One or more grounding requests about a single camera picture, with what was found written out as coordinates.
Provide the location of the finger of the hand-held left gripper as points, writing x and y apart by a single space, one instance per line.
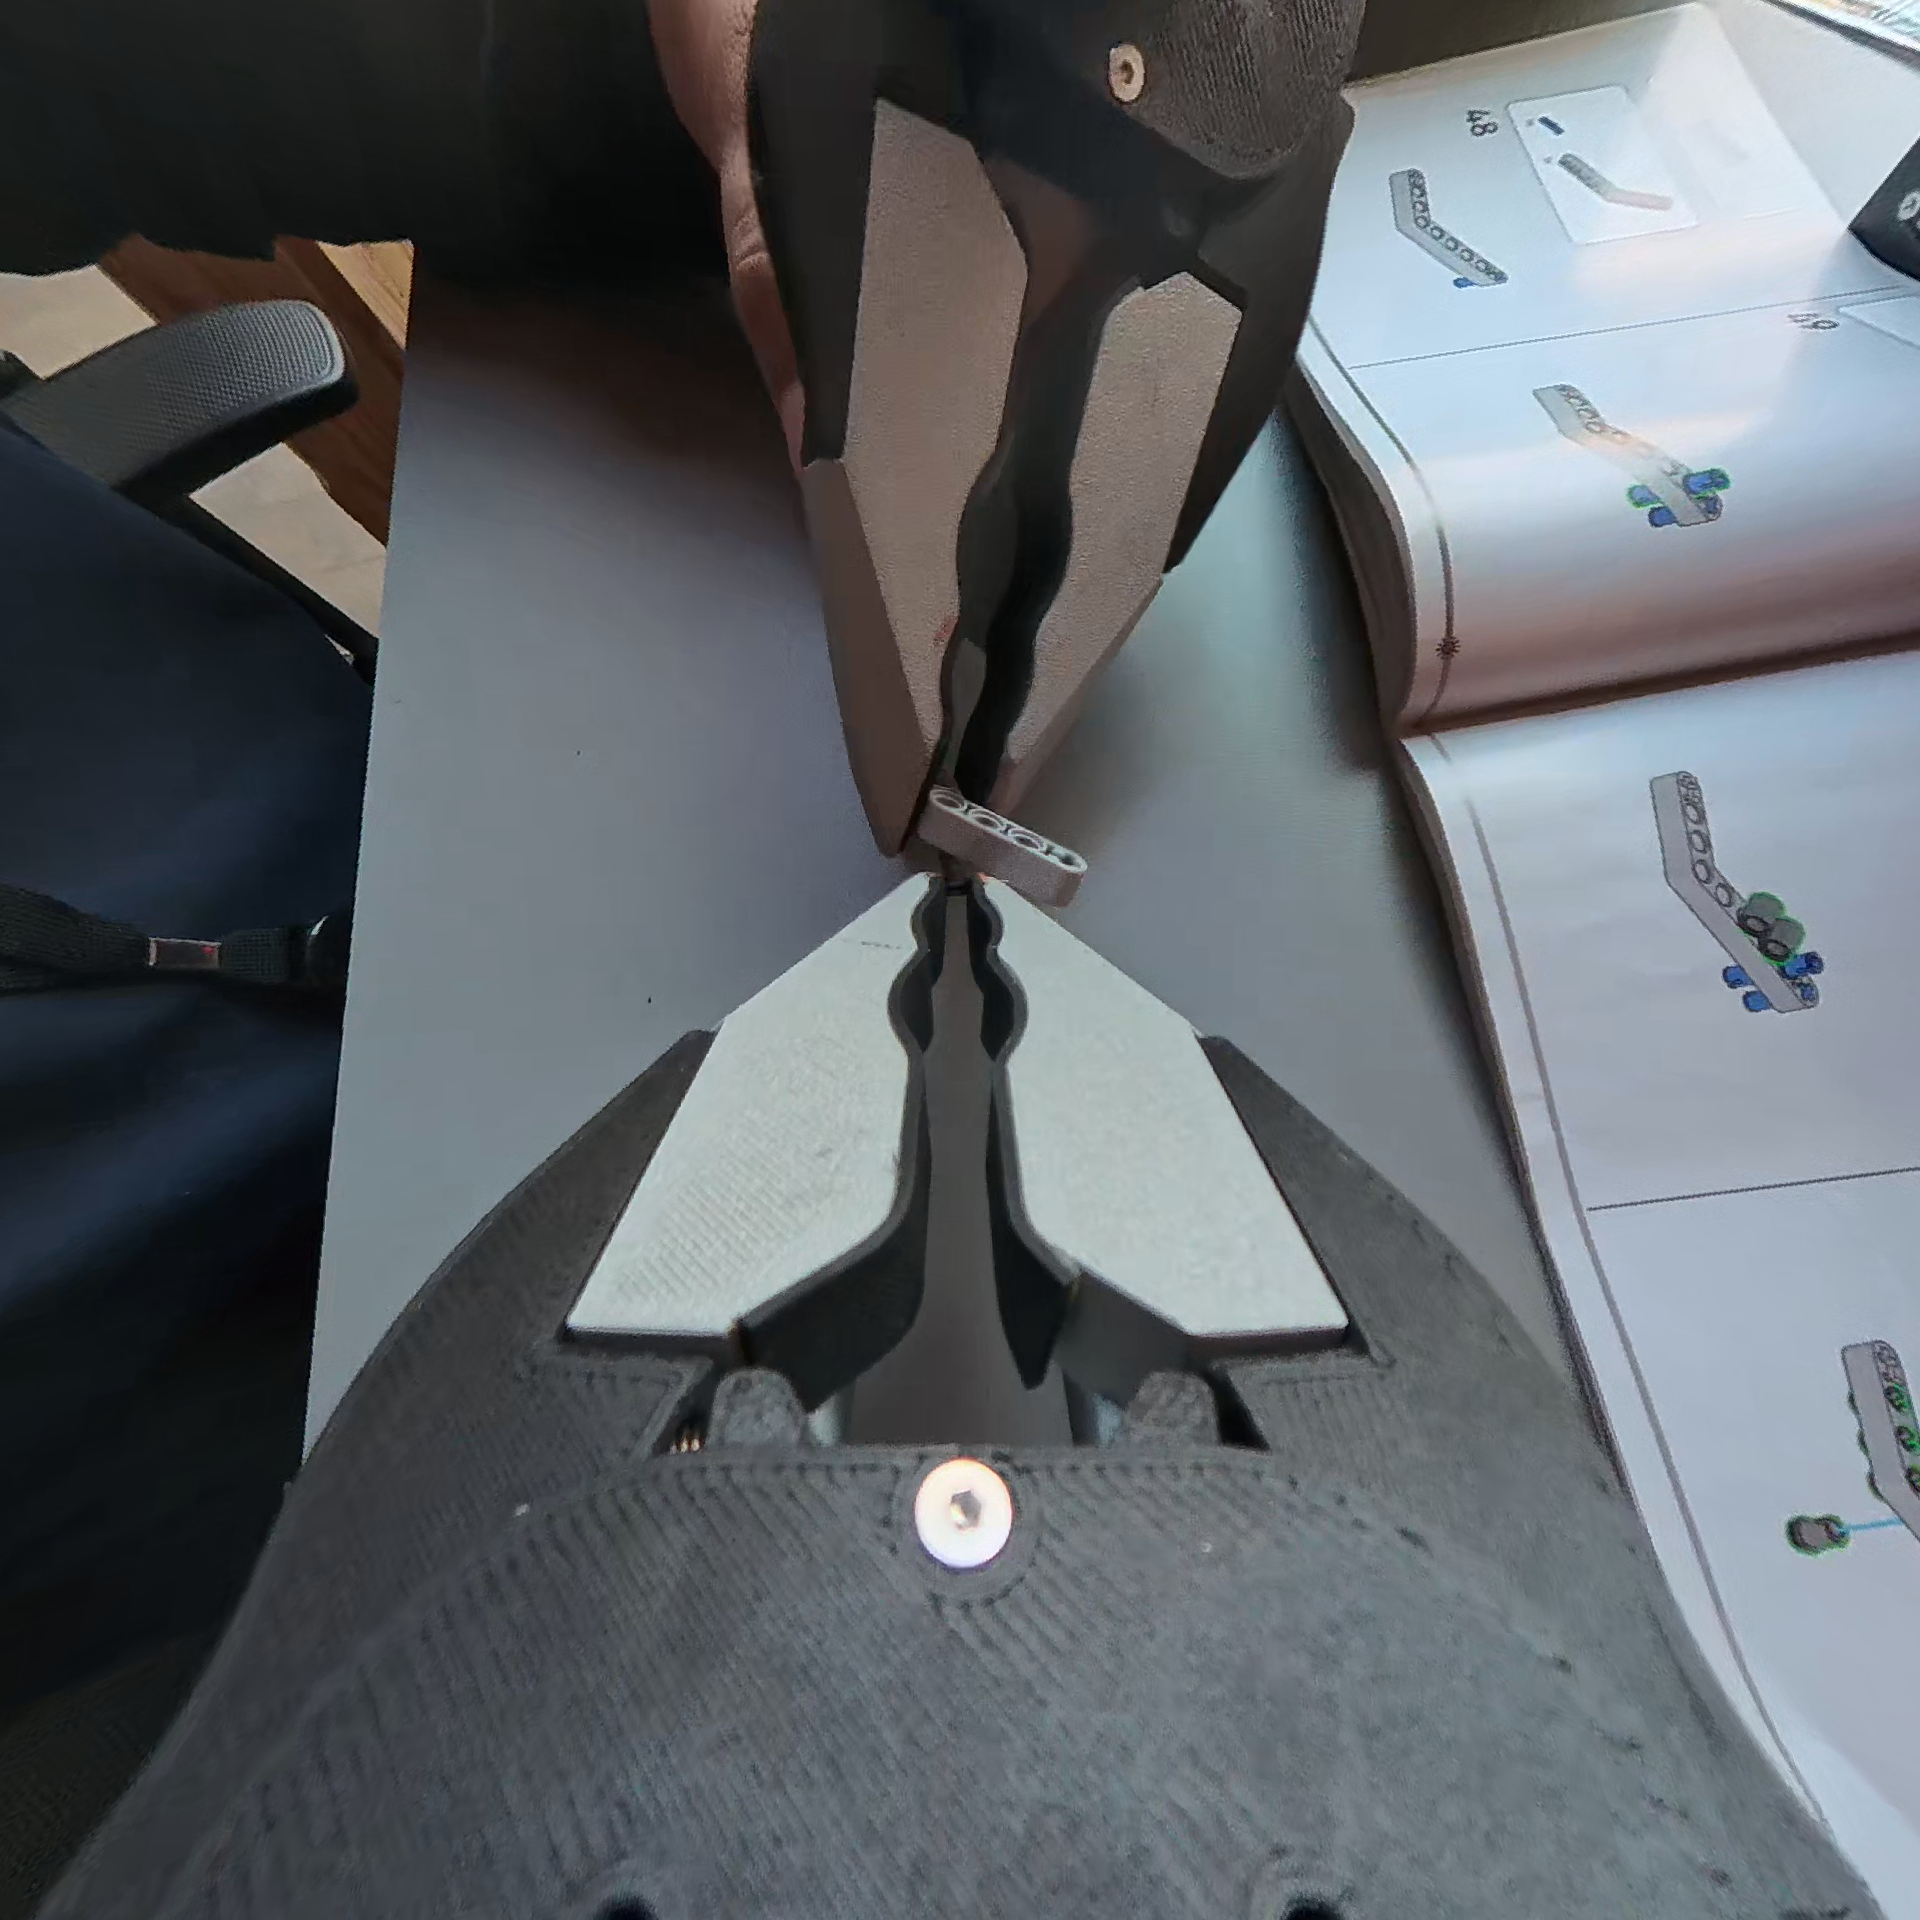
916 375
1149 436

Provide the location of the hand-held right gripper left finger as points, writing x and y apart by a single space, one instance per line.
751 1171

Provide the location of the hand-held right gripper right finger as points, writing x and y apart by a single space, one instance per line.
1154 1186

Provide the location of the grey lego beam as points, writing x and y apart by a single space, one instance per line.
1004 840

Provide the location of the person's left forearm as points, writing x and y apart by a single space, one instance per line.
300 120

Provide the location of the lego instruction booklet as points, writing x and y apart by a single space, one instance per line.
1652 1050

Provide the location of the black lego set box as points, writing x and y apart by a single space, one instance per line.
1894 212

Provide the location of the person's left hand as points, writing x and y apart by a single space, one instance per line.
705 60

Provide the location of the black office chair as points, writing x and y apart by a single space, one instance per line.
150 1202

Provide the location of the printed paper leaflet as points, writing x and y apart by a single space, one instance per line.
1861 23

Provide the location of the black office chair armrest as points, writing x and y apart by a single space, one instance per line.
182 389

